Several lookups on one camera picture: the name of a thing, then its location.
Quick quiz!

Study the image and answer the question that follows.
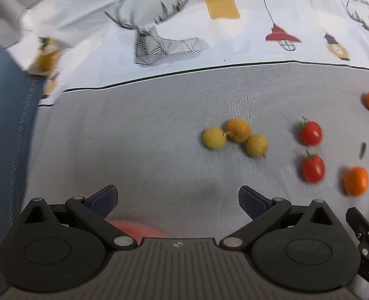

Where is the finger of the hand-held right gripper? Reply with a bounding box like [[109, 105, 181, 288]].
[[345, 207, 369, 288]]

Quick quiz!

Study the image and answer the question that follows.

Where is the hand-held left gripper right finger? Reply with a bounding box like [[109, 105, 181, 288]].
[[219, 185, 344, 251]]

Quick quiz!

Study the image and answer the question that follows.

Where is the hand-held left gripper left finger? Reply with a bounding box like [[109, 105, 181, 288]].
[[14, 185, 135, 251]]

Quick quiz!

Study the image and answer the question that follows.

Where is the pink plate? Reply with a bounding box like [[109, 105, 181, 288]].
[[108, 220, 171, 246]]

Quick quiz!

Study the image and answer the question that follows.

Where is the yellow-green jujube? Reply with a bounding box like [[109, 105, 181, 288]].
[[202, 127, 227, 150], [246, 134, 269, 159]]

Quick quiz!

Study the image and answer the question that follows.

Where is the red cherry tomato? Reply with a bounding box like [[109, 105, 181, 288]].
[[301, 148, 326, 184], [298, 116, 323, 146]]

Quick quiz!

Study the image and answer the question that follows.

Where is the printed grey white cloth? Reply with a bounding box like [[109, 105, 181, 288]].
[[0, 0, 369, 300]]

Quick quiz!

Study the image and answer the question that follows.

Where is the blue cushion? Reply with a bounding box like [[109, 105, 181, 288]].
[[0, 42, 44, 300]]

